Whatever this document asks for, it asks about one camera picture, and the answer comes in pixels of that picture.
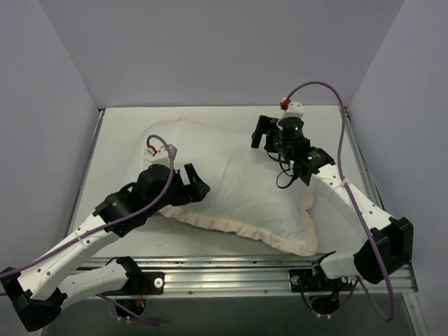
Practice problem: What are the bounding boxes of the grey and cream pillowcase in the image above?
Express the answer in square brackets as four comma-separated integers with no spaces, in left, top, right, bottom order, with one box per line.
[140,118,318,256]

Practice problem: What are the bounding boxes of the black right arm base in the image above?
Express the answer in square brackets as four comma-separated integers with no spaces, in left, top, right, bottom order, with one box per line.
[288,258,356,319]

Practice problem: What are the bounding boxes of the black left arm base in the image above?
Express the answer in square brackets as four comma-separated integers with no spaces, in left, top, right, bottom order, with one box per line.
[102,256,165,316]

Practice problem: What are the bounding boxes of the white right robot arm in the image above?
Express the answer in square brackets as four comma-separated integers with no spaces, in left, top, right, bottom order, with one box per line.
[251,115,414,289]

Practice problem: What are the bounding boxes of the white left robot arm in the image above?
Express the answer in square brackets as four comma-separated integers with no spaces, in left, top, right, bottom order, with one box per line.
[1,164,210,332]

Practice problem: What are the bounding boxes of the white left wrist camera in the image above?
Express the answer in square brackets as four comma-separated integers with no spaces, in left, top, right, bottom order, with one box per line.
[143,146,171,168]

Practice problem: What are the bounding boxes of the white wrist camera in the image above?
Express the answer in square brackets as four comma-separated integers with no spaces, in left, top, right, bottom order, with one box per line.
[280,98,304,119]
[143,146,171,168]

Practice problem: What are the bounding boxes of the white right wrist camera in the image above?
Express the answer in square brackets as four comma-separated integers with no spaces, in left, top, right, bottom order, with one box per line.
[280,98,304,119]

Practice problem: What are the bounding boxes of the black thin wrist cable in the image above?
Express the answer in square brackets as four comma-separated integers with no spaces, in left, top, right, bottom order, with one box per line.
[265,150,302,190]

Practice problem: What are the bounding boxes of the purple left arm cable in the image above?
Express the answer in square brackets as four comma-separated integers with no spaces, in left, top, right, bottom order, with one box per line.
[0,134,176,323]

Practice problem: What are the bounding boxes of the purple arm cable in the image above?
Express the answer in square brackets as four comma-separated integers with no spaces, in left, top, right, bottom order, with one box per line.
[284,80,396,323]
[0,134,176,323]

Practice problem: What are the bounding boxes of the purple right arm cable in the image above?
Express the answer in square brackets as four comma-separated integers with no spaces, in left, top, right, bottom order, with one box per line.
[284,80,396,323]

